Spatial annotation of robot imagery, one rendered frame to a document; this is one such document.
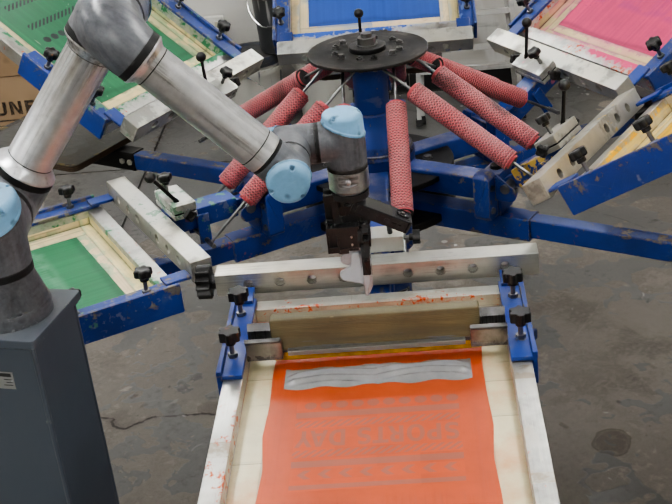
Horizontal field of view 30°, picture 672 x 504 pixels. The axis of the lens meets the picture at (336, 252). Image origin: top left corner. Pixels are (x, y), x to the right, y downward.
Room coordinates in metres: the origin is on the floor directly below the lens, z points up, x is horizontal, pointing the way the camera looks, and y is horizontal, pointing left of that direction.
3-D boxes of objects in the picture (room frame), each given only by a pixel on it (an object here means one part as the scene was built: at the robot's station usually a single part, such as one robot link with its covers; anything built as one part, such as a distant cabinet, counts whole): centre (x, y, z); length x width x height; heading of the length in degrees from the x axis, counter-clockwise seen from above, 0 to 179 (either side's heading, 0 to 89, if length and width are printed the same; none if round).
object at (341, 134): (2.12, -0.03, 1.42); 0.09 x 0.08 x 0.11; 88
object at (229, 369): (2.17, 0.21, 0.98); 0.30 x 0.05 x 0.07; 175
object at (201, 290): (2.39, 0.27, 1.02); 0.07 x 0.06 x 0.07; 175
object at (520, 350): (2.13, -0.34, 0.98); 0.30 x 0.05 x 0.07; 175
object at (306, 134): (2.10, 0.06, 1.41); 0.11 x 0.11 x 0.08; 88
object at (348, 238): (2.12, -0.03, 1.26); 0.09 x 0.08 x 0.12; 86
